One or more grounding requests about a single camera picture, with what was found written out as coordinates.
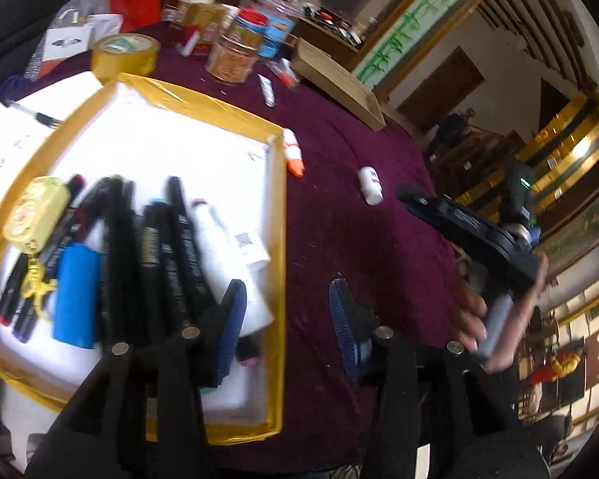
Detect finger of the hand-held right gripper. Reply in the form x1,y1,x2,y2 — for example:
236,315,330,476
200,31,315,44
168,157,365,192
417,210,467,245
396,184,462,223

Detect yellow-green tag with tassel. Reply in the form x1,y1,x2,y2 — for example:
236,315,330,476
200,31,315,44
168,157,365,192
2,176,73,323

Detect white paper sheet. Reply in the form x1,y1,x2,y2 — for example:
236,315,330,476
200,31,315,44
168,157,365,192
0,70,103,220

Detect clear jar blue label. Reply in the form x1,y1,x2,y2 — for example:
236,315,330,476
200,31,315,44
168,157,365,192
257,0,316,58

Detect gold framed cabinet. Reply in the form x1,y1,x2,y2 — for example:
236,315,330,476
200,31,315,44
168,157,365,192
454,92,599,210

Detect wooden sideboard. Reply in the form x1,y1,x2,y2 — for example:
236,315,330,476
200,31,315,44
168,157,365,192
220,0,375,61

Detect black pen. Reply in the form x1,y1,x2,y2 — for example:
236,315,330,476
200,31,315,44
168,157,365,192
10,102,65,128

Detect cardboard box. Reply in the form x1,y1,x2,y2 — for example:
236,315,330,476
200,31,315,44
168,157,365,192
290,39,386,132

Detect bamboo painted glass panel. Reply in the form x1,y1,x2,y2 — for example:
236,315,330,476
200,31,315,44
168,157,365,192
354,0,505,83

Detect clear jar orange contents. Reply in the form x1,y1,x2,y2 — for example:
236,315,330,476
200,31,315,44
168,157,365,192
206,7,270,83

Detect gold tray white inside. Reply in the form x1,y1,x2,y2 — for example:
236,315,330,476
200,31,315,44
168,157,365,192
0,72,288,445

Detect white glue bottle orange cap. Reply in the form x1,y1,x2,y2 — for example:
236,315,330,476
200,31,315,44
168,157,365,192
282,128,305,178

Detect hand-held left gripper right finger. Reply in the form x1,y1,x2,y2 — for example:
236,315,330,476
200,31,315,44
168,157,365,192
328,279,551,479

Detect yellow tape roll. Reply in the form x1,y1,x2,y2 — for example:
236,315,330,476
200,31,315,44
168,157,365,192
90,33,161,83

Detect person's right hand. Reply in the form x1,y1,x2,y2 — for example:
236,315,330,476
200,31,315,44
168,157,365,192
452,252,551,375

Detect clear plastic packet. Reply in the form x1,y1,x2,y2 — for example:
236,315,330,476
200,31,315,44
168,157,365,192
267,57,303,88

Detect pile of black markers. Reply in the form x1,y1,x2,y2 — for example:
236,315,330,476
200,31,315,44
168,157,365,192
0,174,260,365

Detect small white tube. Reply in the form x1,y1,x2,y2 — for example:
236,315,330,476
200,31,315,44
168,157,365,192
258,75,278,107

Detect white printed card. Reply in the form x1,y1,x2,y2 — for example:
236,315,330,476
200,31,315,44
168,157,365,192
42,12,125,68

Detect white spray bottle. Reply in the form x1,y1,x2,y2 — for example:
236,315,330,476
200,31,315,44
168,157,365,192
187,200,275,337

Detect white pill bottle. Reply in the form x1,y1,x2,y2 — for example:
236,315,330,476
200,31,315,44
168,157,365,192
357,166,384,206

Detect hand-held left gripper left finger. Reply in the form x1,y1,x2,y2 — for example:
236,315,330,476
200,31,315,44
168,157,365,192
25,279,248,479

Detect red bag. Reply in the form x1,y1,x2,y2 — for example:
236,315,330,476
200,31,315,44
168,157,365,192
107,0,163,33

